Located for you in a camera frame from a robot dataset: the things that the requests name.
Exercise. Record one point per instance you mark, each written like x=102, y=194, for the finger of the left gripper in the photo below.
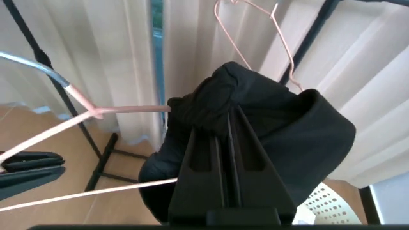
x=25, y=182
x=35, y=159

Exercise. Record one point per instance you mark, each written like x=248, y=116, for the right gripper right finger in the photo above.
x=262, y=185

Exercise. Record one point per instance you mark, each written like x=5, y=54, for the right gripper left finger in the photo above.
x=198, y=185

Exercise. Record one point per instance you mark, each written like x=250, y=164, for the black garment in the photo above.
x=303, y=134

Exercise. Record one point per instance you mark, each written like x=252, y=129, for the pink clothes hanger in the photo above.
x=128, y=109
x=280, y=36

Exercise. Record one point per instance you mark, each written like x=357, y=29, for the white laundry basket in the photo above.
x=329, y=204

